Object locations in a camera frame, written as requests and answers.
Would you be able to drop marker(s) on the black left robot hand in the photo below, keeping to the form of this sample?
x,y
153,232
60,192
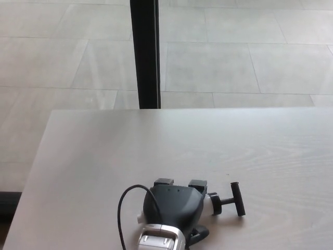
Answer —
x,y
174,205

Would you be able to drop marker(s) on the black vertical window frame post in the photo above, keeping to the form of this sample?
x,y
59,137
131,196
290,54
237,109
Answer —
x,y
147,52

